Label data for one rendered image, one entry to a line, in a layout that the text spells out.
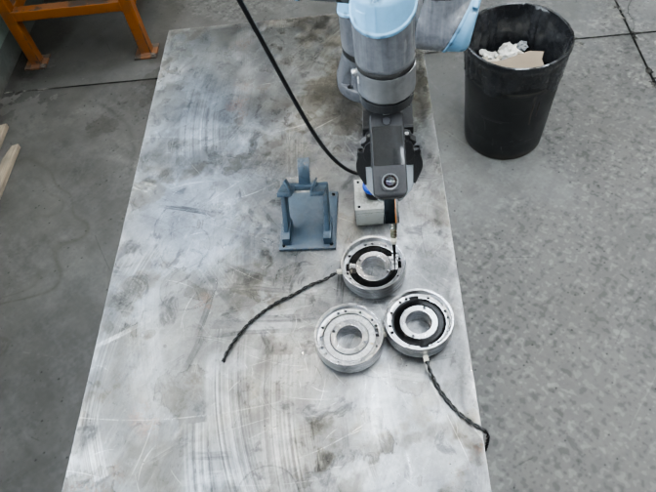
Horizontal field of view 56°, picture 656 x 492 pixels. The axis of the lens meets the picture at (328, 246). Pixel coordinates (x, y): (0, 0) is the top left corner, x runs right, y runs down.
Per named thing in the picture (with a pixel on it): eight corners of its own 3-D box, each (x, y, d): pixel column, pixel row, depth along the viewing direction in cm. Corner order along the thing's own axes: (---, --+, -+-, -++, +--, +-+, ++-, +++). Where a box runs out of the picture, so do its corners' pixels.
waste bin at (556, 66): (558, 163, 216) (587, 63, 182) (462, 171, 219) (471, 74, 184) (539, 98, 236) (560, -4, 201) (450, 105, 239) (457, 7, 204)
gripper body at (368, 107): (413, 127, 93) (414, 61, 83) (416, 169, 88) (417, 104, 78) (362, 129, 94) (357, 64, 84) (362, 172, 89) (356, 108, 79)
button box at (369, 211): (396, 223, 109) (396, 205, 105) (356, 225, 110) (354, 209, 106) (393, 188, 114) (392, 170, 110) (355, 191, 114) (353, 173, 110)
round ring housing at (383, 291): (403, 247, 106) (403, 233, 103) (408, 301, 100) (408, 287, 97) (342, 251, 107) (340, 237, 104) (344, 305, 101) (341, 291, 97)
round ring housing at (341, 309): (321, 382, 93) (317, 370, 90) (313, 320, 100) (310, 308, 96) (389, 371, 93) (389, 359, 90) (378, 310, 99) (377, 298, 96)
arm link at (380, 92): (417, 79, 75) (349, 83, 76) (417, 107, 78) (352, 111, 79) (414, 40, 79) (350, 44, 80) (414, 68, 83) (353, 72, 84)
